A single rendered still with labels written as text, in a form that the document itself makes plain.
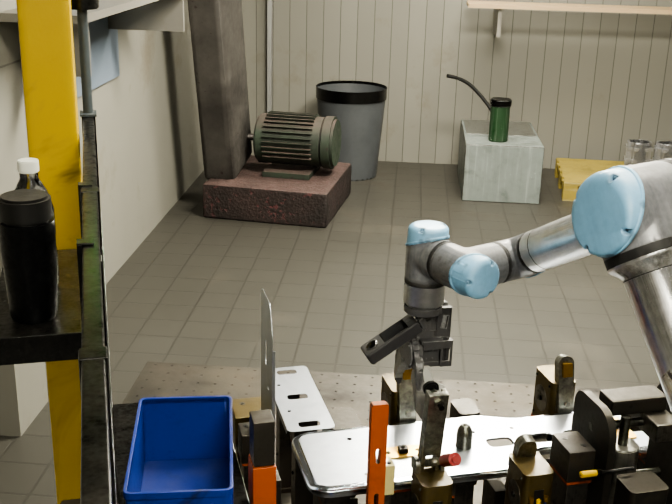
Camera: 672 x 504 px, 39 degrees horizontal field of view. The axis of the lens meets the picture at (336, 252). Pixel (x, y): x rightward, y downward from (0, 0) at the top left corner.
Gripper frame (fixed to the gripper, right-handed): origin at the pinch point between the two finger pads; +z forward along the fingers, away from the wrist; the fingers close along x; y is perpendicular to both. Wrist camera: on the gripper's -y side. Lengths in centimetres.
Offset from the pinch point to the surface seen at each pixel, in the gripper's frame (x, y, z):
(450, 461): -26.2, -0.9, -2.7
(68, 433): 43, -64, 24
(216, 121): 480, 22, 41
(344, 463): -1.5, -12.1, 11.2
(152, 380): 100, -43, 41
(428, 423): -16.5, -1.5, -4.5
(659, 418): -22.9, 39.3, -4.9
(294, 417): 17.7, -18.0, 11.1
